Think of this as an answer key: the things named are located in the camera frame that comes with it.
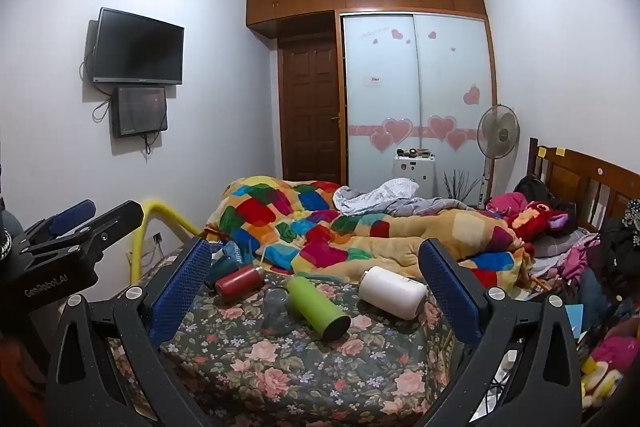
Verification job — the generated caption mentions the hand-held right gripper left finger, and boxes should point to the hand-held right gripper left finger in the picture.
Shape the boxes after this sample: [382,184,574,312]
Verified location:
[35,237,221,427]

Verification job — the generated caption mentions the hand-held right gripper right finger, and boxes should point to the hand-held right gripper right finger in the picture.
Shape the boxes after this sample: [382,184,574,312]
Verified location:
[410,238,586,427]

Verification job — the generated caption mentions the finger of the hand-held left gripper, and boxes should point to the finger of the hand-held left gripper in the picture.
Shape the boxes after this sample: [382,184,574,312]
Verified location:
[22,200,97,253]
[20,200,145,268]

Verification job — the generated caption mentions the white cup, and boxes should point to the white cup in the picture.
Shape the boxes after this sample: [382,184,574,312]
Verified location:
[358,266,429,321]

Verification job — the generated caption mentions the red cup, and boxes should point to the red cup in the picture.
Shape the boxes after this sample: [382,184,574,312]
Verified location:
[215,265,266,303]

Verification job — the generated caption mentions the clear glass cup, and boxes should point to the clear glass cup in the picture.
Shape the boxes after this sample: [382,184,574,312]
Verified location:
[262,288,294,334]

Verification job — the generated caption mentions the green cup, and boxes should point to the green cup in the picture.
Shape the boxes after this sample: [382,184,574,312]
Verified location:
[285,275,352,342]

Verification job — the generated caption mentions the teal cup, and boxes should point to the teal cup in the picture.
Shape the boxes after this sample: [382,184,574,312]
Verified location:
[205,255,246,289]

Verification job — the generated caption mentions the light blue ribbed cup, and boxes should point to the light blue ribbed cup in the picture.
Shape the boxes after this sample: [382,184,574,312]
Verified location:
[222,241,245,266]

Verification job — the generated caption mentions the yellow padded tube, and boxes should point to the yellow padded tube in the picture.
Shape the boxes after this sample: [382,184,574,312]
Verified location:
[130,200,207,286]

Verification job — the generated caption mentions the pink cloth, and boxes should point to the pink cloth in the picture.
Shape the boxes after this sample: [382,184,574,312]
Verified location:
[486,191,532,219]

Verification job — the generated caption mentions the dried decorative twigs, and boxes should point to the dried decorative twigs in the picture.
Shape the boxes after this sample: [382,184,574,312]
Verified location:
[442,169,482,204]

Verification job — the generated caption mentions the small black monitor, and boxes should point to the small black monitor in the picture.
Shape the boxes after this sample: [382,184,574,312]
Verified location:
[112,86,169,138]

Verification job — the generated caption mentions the grey striped cloth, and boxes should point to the grey striped cloth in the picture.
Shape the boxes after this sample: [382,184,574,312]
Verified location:
[333,177,482,219]

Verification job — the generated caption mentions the red plush toy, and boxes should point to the red plush toy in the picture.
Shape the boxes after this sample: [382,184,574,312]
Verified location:
[504,200,572,242]

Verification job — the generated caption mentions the floral bed sheet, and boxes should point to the floral bed sheet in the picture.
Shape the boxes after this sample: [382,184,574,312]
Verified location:
[107,247,482,427]

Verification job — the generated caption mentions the white small cabinet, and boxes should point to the white small cabinet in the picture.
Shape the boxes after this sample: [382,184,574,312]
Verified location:
[393,154,437,198]

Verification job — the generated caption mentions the black bag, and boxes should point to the black bag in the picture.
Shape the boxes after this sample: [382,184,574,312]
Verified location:
[514,175,552,204]

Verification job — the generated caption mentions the colourful patchwork quilt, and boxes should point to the colourful patchwork quilt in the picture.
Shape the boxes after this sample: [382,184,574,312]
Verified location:
[206,177,532,296]

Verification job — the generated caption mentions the pile of clothes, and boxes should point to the pile of clothes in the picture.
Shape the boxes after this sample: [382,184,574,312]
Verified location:
[530,199,640,360]

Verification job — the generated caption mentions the yellow and white toys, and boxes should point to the yellow and white toys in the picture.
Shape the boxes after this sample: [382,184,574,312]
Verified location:
[581,347,627,409]

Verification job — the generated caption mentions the white standing fan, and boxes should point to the white standing fan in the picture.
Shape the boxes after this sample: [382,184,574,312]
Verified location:
[476,105,521,208]

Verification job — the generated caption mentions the pink heart stickers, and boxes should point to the pink heart stickers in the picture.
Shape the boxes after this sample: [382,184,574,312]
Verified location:
[348,28,482,154]

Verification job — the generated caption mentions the brown wooden headboard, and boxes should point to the brown wooden headboard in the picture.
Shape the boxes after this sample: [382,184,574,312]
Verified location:
[529,137,640,234]

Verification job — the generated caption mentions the frosted sliding wardrobe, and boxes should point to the frosted sliding wardrobe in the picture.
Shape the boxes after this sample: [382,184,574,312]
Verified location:
[340,12,497,208]

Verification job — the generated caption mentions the brown wooden door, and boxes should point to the brown wooden door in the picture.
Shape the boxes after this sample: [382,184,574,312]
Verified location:
[278,38,342,186]

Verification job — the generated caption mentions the black television cable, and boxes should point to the black television cable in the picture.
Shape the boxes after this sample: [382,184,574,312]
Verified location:
[79,49,114,124]

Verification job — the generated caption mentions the black wall television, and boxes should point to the black wall television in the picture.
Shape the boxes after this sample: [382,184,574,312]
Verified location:
[93,7,185,86]

